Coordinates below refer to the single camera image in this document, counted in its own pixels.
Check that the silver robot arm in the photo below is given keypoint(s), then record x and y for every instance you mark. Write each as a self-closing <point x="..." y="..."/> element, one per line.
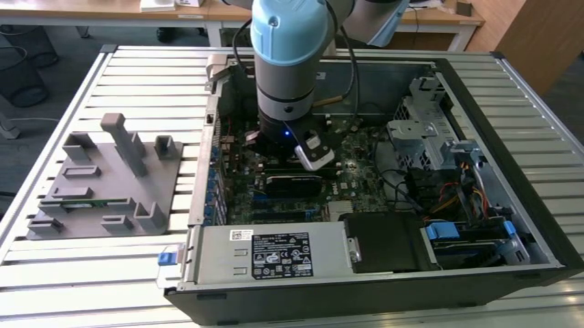
<point x="288" y="85"/>

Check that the black RAM slot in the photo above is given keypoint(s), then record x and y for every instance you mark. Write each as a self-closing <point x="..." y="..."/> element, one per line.
<point x="279" y="171"/>
<point x="331" y="175"/>
<point x="279" y="168"/>

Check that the black graphics card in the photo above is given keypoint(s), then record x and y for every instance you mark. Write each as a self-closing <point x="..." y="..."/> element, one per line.
<point x="292" y="188"/>

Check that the round coin battery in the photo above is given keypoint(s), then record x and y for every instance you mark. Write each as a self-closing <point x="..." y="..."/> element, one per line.
<point x="352" y="127"/>

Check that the black expansion slot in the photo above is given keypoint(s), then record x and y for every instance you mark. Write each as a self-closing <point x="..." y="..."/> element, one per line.
<point x="279" y="216"/>

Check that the green motherboard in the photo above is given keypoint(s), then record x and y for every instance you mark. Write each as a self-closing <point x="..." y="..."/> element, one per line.
<point x="360" y="191"/>

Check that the silver chipset heatsink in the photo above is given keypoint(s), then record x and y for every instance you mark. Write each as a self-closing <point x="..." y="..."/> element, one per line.
<point x="342" y="209"/>

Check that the silver drive cage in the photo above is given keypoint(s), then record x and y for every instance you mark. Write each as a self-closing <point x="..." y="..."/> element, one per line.
<point x="411" y="143"/>

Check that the silver power supply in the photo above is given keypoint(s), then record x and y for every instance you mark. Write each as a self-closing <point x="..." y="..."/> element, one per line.
<point x="215" y="253"/>

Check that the grey parts rack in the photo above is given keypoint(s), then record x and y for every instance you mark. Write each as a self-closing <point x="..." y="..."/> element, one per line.
<point x="110" y="177"/>

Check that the black plastic shroud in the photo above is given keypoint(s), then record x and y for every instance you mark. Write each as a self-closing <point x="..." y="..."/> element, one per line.
<point x="388" y="242"/>

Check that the blue case latch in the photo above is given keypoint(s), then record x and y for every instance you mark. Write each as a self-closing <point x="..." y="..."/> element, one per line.
<point x="167" y="259"/>

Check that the green RAM stick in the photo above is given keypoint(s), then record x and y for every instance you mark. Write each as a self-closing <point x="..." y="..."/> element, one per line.
<point x="88" y="204"/>

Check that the blue disk carrier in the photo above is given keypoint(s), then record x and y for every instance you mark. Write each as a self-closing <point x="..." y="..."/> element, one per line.
<point x="442" y="232"/>
<point x="509" y="229"/>

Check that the flat white box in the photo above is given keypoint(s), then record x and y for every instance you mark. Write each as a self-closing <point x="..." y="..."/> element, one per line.
<point x="189" y="2"/>

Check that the black open PC case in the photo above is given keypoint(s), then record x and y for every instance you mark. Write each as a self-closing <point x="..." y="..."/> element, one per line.
<point x="320" y="307"/>

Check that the wooden desk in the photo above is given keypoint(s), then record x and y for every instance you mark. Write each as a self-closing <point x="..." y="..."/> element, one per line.
<point x="118" y="15"/>

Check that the small brown box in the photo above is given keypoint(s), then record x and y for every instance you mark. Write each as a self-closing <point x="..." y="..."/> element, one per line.
<point x="465" y="8"/>

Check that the black mesh bin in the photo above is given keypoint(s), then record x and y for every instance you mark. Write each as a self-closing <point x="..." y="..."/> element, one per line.
<point x="24" y="85"/>
<point x="41" y="44"/>

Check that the grey stand foot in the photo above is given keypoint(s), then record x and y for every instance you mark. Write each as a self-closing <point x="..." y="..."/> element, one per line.
<point x="10" y="131"/>

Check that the wooden cabinet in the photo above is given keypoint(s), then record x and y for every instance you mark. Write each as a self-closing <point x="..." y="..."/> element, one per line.
<point x="539" y="41"/>

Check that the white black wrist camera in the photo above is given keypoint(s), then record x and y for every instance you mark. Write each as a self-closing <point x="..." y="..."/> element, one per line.
<point x="318" y="157"/>

